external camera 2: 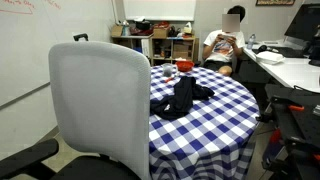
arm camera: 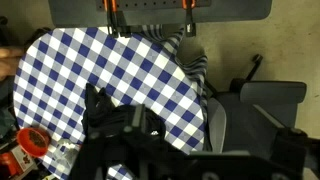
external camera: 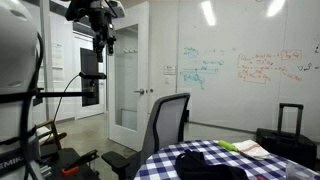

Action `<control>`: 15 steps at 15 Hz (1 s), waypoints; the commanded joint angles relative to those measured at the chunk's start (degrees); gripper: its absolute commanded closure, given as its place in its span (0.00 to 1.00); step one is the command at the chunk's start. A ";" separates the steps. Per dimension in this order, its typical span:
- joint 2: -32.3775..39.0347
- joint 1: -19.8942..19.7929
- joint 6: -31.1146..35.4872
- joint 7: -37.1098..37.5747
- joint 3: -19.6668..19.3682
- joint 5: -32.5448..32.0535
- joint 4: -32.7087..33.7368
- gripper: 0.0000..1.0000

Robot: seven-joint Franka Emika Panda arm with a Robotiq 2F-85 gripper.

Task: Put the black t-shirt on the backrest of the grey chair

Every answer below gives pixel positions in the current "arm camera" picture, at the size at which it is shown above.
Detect blue white checkered tablecloth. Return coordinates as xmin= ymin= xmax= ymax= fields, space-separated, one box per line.
xmin=13 ymin=24 xmax=209 ymax=180

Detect black perforated robot cart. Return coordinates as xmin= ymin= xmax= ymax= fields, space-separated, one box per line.
xmin=48 ymin=0 xmax=273 ymax=28

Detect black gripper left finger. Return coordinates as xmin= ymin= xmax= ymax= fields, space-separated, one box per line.
xmin=68 ymin=104 xmax=168 ymax=180

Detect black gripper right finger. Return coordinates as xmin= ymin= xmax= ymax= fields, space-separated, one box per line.
xmin=266 ymin=127 xmax=309 ymax=180

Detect orange handled black clamp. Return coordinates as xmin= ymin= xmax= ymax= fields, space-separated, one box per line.
xmin=103 ymin=0 xmax=132 ymax=38
xmin=181 ymin=0 xmax=198 ymax=38

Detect grey office chair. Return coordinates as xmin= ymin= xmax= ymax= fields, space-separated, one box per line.
xmin=203 ymin=54 xmax=320 ymax=180

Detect red bowl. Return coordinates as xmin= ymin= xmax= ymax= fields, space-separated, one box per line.
xmin=16 ymin=127 xmax=51 ymax=158

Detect clear drinking glass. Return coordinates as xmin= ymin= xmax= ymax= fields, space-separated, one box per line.
xmin=54 ymin=139 xmax=82 ymax=172

